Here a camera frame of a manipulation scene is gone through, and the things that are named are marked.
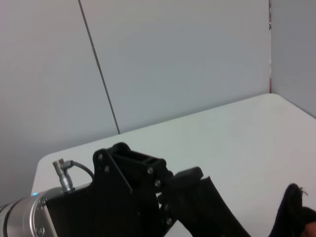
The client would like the black bag with orange handles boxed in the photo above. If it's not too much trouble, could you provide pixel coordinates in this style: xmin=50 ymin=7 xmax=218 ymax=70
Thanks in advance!
xmin=169 ymin=175 xmax=316 ymax=237

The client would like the left gripper cable with connector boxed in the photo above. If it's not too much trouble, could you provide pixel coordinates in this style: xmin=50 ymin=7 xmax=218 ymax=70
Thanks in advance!
xmin=52 ymin=159 xmax=96 ymax=192

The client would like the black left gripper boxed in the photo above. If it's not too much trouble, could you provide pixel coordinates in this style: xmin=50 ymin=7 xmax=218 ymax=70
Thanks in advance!
xmin=45 ymin=142 xmax=204 ymax=237

